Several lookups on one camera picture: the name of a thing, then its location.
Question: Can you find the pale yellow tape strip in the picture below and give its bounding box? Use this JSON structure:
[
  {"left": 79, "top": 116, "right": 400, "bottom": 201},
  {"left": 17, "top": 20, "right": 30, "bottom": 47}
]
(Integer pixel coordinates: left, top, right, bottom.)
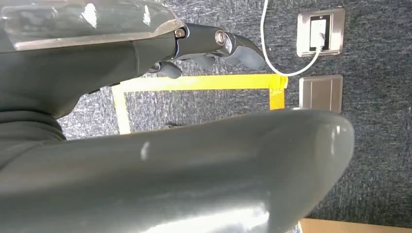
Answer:
[{"left": 111, "top": 90, "right": 132, "bottom": 135}]

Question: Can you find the steel floor socket with plug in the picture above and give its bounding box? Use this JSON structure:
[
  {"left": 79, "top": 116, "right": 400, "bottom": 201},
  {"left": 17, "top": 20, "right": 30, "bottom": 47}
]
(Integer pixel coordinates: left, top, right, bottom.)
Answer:
[{"left": 296, "top": 7, "right": 346, "bottom": 58}]

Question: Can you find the smooth grey robot body shell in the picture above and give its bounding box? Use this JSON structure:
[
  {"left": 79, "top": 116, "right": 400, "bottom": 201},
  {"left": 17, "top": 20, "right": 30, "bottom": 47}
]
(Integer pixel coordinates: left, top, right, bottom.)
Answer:
[{"left": 0, "top": 108, "right": 355, "bottom": 233}]

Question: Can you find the ribbed grey left arm sleeve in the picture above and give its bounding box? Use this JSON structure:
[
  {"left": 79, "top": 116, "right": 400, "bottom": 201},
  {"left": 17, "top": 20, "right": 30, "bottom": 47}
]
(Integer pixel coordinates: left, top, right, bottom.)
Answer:
[{"left": 0, "top": 110, "right": 67, "bottom": 168}]

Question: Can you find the short yellow tape strip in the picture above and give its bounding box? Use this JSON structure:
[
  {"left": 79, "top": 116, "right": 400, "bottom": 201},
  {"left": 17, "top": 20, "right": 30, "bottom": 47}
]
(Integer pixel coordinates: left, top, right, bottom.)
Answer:
[{"left": 269, "top": 87, "right": 286, "bottom": 111}]

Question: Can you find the light wooden board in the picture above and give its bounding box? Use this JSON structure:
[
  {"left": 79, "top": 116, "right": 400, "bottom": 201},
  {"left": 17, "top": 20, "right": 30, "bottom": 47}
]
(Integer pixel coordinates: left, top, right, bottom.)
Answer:
[{"left": 298, "top": 218, "right": 412, "bottom": 233}]

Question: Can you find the long yellow tape strip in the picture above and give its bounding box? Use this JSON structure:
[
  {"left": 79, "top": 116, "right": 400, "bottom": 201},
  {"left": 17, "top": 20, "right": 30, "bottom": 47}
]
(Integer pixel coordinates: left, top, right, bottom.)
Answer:
[{"left": 112, "top": 74, "right": 289, "bottom": 94}]

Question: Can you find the closed steel floor socket plate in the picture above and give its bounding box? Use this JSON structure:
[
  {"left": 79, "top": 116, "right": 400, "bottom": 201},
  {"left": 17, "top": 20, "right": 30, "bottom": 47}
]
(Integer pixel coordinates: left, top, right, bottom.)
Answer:
[{"left": 298, "top": 74, "right": 344, "bottom": 114}]

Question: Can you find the white power cable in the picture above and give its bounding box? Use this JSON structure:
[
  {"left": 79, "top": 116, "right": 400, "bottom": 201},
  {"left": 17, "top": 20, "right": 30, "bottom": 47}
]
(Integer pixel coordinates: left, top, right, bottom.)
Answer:
[{"left": 260, "top": 0, "right": 323, "bottom": 78}]

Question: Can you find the white plug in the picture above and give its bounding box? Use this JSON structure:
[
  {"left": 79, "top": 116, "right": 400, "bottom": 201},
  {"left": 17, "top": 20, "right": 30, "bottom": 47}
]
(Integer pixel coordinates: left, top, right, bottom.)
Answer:
[{"left": 309, "top": 18, "right": 327, "bottom": 50}]

